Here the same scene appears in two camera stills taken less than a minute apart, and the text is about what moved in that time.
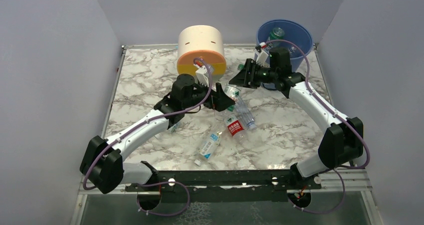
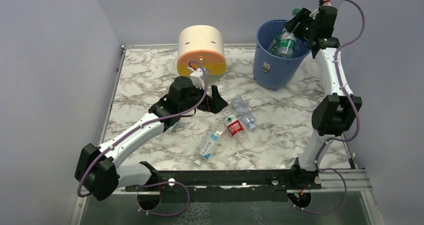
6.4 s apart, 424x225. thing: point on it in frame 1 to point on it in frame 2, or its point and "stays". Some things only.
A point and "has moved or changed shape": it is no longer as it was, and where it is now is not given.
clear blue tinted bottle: x=244 y=113 stays
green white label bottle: x=234 y=93 to x=287 y=42
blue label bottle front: x=211 y=143 stays
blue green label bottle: x=173 y=128 stays
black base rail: x=226 y=186 stays
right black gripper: x=251 y=74 to x=301 y=19
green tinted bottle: x=277 y=33 has moved or changed shape
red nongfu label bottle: x=235 y=127 stays
